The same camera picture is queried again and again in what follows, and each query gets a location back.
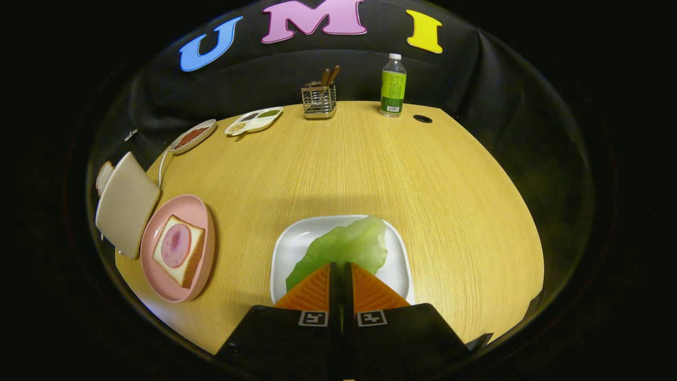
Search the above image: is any white toaster cable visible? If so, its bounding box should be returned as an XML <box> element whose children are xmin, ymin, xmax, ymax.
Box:
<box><xmin>158</xmin><ymin>150</ymin><xmax>174</xmax><ymax>188</ymax></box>

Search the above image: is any green label drink bottle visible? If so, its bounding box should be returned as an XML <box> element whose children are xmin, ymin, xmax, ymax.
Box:
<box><xmin>380</xmin><ymin>53</ymin><xmax>407</xmax><ymax>118</ymax></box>

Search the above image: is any black backdrop cloth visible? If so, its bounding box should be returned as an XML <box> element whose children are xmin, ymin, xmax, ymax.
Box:
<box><xmin>87</xmin><ymin>0</ymin><xmax>593</xmax><ymax>318</ymax></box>

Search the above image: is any pink ham slice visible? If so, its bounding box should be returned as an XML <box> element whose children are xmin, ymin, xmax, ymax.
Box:
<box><xmin>161</xmin><ymin>223</ymin><xmax>191</xmax><ymax>269</ymax></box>

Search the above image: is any grey round plate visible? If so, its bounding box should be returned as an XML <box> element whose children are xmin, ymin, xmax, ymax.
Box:
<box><xmin>169</xmin><ymin>119</ymin><xmax>217</xmax><ymax>155</ymax></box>

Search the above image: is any plain white bread slice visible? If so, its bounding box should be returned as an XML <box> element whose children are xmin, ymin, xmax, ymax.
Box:
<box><xmin>96</xmin><ymin>161</ymin><xmax>115</xmax><ymax>197</ymax></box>

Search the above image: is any metal wire utensil holder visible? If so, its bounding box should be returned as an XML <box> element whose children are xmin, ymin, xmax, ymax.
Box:
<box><xmin>301</xmin><ymin>81</ymin><xmax>337</xmax><ymax>120</ymax></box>

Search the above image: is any white toaster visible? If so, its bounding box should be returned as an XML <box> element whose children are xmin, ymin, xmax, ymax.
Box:
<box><xmin>95</xmin><ymin>152</ymin><xmax>161</xmax><ymax>260</ymax></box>

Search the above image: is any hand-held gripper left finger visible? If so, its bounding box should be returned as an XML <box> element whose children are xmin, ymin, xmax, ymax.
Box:
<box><xmin>214</xmin><ymin>262</ymin><xmax>342</xmax><ymax>381</ymax></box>

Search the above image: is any green lettuce leaf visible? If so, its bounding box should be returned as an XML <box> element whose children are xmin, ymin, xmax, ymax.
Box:
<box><xmin>286</xmin><ymin>215</ymin><xmax>388</xmax><ymax>293</ymax></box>

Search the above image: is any pink round plate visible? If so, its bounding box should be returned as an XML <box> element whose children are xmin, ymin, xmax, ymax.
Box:
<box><xmin>140</xmin><ymin>194</ymin><xmax>216</xmax><ymax>303</ymax></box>

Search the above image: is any white divided seasoning dish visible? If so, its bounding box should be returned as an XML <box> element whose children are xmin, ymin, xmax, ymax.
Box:
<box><xmin>224</xmin><ymin>106</ymin><xmax>283</xmax><ymax>137</ymax></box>

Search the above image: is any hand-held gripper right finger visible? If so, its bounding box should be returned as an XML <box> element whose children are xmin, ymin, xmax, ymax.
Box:
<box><xmin>341</xmin><ymin>262</ymin><xmax>493</xmax><ymax>381</ymax></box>

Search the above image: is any brown meat steak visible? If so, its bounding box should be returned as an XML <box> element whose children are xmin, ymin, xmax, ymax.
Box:
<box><xmin>176</xmin><ymin>127</ymin><xmax>210</xmax><ymax>149</ymax></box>

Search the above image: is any bread slice under ham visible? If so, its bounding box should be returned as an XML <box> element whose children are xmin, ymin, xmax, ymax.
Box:
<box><xmin>152</xmin><ymin>214</ymin><xmax>206</xmax><ymax>289</ymax></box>

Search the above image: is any white square plate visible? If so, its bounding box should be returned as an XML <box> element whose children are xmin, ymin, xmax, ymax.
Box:
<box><xmin>270</xmin><ymin>214</ymin><xmax>416</xmax><ymax>305</ymax></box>

